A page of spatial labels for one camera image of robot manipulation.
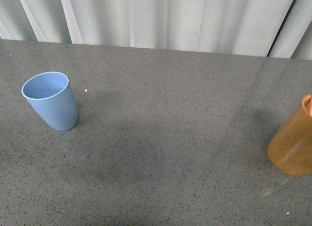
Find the pink chopstick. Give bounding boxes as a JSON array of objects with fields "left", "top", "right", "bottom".
[{"left": 309, "top": 95, "right": 312, "bottom": 116}]

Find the blue plastic cup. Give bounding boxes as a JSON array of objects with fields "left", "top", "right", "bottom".
[{"left": 21, "top": 72, "right": 78, "bottom": 131}]

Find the wooden chopstick holder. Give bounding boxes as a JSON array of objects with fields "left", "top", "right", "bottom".
[{"left": 267, "top": 94, "right": 312, "bottom": 176}]

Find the white curtain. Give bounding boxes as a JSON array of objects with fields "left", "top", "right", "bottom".
[{"left": 0, "top": 0, "right": 312, "bottom": 59}]

